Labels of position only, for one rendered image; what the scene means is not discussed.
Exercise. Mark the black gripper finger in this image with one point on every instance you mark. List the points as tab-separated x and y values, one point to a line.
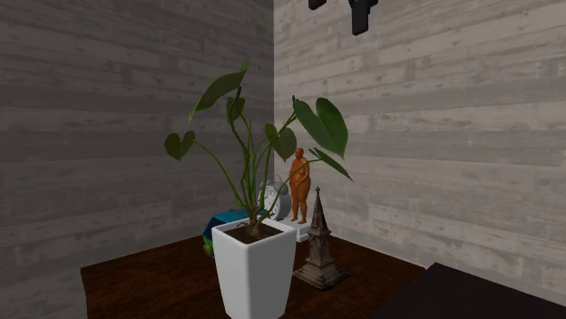
360	17
316	3

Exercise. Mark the orange human figure white base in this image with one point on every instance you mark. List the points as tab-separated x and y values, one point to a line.
300	185

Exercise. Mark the grey alarm clock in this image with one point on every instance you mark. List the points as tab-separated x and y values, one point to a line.
281	204

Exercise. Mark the teal and green box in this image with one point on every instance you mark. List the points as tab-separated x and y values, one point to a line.
223	218

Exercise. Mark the brown tower model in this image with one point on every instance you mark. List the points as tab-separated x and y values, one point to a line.
319	256

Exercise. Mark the green plant in white pot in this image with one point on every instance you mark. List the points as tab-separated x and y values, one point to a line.
254	269

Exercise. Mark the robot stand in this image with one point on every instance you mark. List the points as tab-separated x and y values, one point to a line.
464	298

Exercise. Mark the dark wooden table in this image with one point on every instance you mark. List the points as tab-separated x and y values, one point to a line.
155	287

